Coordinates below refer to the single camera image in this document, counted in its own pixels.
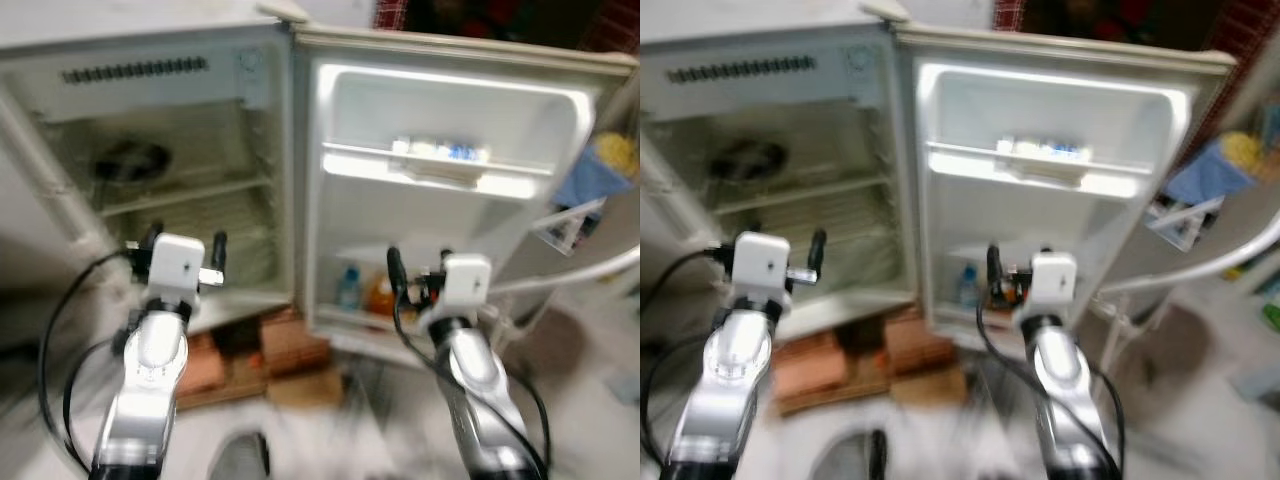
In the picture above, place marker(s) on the grey fridge door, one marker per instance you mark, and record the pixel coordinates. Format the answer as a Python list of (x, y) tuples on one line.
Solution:
[(450, 110), (1050, 110)]

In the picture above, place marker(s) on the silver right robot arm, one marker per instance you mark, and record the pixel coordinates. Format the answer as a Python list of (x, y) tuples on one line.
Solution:
[(1060, 370), (475, 370)]

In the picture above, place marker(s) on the orange bottle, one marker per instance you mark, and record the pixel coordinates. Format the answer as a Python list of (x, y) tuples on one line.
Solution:
[(380, 298)]

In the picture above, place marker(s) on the blue bottle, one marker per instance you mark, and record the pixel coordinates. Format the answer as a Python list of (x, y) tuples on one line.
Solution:
[(967, 290), (350, 290)]

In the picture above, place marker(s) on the black bowl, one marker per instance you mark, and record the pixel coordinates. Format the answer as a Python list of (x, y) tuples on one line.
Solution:
[(130, 160), (745, 160)]

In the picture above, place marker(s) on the orange brick pile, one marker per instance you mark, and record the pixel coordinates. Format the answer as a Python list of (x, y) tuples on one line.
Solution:
[(200, 365), (805, 368), (295, 345), (920, 345)]

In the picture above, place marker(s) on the white blue carton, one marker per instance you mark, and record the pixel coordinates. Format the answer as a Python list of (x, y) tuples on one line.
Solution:
[(1045, 150), (440, 150)]

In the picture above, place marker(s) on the clear printed box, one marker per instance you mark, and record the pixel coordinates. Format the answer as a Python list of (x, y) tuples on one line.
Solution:
[(570, 225), (1185, 222)]

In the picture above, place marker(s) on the grey white folding chair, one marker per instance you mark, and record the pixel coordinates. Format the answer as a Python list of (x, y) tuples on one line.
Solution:
[(1180, 272), (580, 270)]

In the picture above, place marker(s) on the brown cardboard sheet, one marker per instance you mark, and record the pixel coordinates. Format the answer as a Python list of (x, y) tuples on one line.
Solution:
[(920, 388), (300, 390)]

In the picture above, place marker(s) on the blue cloth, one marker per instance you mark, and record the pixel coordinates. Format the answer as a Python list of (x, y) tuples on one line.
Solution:
[(590, 180), (1205, 182)]

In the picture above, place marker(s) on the robot left leg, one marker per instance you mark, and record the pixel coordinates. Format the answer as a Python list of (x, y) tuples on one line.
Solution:
[(850, 460), (240, 460)]

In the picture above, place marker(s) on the green toy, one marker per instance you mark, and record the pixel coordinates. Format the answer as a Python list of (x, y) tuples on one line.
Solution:
[(1272, 315)]

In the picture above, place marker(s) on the red lattice panel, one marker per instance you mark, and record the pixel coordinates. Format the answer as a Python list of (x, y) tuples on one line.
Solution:
[(1008, 12), (390, 12)]

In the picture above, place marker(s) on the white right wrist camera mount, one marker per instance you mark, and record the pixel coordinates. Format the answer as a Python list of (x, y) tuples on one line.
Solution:
[(467, 280), (1053, 280)]

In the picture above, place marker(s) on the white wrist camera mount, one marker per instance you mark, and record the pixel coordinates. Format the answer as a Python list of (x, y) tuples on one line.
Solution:
[(175, 262), (1053, 280), (467, 280), (760, 262)]

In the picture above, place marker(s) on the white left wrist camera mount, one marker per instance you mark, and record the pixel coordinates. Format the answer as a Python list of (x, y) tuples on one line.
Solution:
[(760, 262), (175, 262)]

